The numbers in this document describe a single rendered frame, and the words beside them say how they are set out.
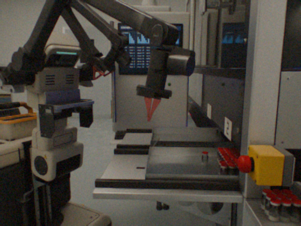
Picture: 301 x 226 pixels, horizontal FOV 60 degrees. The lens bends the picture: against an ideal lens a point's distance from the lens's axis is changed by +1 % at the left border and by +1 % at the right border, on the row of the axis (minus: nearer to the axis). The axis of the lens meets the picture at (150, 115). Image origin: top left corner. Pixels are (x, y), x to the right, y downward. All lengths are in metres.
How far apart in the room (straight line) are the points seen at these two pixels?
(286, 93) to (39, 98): 1.10
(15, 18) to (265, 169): 6.86
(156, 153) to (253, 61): 0.52
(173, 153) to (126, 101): 0.74
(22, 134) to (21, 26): 5.56
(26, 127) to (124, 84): 0.63
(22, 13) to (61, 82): 5.76
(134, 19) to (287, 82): 0.44
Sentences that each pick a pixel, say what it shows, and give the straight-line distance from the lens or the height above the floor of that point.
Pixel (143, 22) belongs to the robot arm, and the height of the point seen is 1.34.
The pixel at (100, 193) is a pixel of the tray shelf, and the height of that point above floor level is 0.88.
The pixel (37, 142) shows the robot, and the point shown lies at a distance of 1.42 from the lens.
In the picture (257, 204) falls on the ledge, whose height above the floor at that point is 0.88.
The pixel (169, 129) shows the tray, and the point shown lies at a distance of 1.33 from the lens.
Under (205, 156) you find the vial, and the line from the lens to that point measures 0.91.
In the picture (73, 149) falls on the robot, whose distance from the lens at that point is 1.45.
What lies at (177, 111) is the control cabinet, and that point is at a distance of 1.69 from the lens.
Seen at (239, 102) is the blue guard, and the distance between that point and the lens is 0.75.
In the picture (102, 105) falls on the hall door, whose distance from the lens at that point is 6.42.
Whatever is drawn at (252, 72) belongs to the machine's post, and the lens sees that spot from 0.67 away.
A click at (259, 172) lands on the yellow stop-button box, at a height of 0.99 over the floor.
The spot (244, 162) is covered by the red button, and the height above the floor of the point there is 1.00.
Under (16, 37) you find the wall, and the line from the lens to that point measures 7.12.
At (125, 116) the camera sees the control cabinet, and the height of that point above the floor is 0.91.
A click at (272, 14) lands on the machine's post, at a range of 0.68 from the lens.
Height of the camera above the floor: 1.21
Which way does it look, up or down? 10 degrees down
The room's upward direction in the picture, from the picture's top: straight up
